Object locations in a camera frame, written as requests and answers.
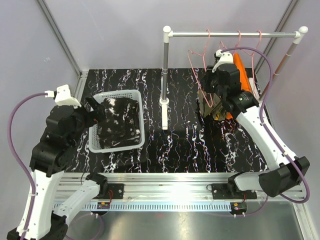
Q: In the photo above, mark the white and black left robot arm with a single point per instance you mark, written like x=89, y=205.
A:
x=48, y=162

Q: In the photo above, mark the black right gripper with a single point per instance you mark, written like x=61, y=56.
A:
x=210, y=75

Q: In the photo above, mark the black white camouflage trousers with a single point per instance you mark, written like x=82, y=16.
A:
x=121, y=128

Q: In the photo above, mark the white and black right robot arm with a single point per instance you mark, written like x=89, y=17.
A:
x=285, y=169

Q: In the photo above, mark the white perforated plastic basket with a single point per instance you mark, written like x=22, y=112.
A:
x=93, y=142

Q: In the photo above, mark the aluminium mounting rail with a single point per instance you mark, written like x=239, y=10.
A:
x=158, y=187

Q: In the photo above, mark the green yellow camouflage trousers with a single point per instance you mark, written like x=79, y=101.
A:
x=210, y=105

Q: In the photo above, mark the orange trousers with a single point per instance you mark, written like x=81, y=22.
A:
x=243, y=78

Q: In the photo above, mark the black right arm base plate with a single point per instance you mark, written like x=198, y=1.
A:
x=219, y=191

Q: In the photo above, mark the white slotted cable duct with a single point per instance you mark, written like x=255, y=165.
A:
x=141, y=206

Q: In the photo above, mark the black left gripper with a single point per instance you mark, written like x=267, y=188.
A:
x=95, y=116

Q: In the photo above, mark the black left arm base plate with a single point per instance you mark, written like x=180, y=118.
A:
x=115, y=190

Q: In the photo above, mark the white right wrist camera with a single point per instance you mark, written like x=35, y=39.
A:
x=222, y=58

